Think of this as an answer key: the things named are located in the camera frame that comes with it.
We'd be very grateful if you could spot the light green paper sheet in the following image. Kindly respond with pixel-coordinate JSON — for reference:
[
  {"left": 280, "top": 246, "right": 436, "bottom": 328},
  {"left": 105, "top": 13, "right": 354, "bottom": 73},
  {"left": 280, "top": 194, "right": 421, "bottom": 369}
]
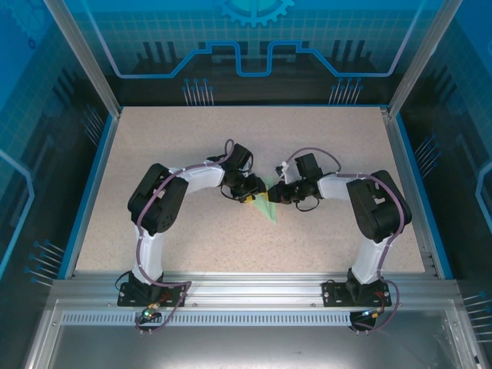
[{"left": 249, "top": 175, "right": 279, "bottom": 225}]

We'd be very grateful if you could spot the blue table edge strip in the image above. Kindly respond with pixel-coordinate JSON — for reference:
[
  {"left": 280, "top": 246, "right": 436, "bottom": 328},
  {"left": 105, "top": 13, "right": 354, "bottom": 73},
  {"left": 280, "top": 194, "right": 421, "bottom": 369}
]
[
  {"left": 394, "top": 113, "right": 454, "bottom": 280},
  {"left": 57, "top": 113, "right": 120, "bottom": 280}
]

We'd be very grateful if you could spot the grey metal panel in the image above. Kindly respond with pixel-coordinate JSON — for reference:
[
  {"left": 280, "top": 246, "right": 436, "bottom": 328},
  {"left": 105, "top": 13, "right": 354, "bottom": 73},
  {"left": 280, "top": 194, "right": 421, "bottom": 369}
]
[{"left": 22, "top": 299, "right": 485, "bottom": 369}]

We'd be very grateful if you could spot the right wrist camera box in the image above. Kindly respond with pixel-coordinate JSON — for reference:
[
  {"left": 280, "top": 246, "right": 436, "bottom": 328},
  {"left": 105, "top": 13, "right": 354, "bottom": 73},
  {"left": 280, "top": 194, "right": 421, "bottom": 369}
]
[{"left": 274, "top": 160, "right": 292, "bottom": 181}]

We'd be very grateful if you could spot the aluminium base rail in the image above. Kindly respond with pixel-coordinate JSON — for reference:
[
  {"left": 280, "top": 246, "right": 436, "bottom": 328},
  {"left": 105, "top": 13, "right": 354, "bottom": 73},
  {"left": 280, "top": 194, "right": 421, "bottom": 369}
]
[{"left": 52, "top": 271, "right": 462, "bottom": 308}]

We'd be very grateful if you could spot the aluminium table side rail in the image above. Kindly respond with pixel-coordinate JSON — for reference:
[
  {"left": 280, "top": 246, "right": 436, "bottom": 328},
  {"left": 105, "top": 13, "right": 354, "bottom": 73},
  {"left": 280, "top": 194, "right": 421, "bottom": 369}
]
[{"left": 380, "top": 107, "right": 439, "bottom": 278}]

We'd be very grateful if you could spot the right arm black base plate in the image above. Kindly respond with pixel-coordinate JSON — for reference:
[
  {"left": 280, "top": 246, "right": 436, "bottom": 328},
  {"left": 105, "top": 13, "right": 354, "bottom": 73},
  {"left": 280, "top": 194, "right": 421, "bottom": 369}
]
[{"left": 321, "top": 279, "right": 393, "bottom": 308}]

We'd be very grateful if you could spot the slotted grey cable duct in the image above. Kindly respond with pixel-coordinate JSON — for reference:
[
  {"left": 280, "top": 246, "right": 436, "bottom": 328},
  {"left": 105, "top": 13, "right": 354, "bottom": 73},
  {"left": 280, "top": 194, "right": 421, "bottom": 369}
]
[{"left": 61, "top": 311, "right": 357, "bottom": 326}]

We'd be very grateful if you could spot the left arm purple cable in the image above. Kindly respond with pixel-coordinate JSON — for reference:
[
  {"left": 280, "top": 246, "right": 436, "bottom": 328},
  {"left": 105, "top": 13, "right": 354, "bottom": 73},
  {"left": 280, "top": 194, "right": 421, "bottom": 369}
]
[{"left": 132, "top": 138, "right": 192, "bottom": 335}]

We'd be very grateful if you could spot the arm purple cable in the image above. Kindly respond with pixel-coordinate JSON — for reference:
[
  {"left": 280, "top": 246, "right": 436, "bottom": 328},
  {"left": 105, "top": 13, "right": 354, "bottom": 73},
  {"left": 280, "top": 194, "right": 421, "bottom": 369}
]
[
  {"left": 132, "top": 138, "right": 192, "bottom": 335},
  {"left": 282, "top": 147, "right": 412, "bottom": 334}
]

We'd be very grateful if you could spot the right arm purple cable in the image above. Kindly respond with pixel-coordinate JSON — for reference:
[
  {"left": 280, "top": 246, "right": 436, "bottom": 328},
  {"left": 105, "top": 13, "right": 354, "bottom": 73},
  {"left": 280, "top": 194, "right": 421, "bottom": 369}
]
[{"left": 282, "top": 147, "right": 412, "bottom": 334}]

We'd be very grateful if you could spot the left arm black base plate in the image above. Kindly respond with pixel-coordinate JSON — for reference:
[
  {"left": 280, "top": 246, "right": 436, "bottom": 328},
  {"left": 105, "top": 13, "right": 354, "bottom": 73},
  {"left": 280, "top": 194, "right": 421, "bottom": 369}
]
[{"left": 117, "top": 281, "right": 188, "bottom": 308}]

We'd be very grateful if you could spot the aluminium frame post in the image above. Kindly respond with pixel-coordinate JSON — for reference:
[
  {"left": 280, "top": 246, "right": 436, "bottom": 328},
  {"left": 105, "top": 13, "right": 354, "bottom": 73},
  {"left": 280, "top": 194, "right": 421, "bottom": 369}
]
[
  {"left": 42, "top": 0, "right": 123, "bottom": 118},
  {"left": 386, "top": 0, "right": 464, "bottom": 118}
]

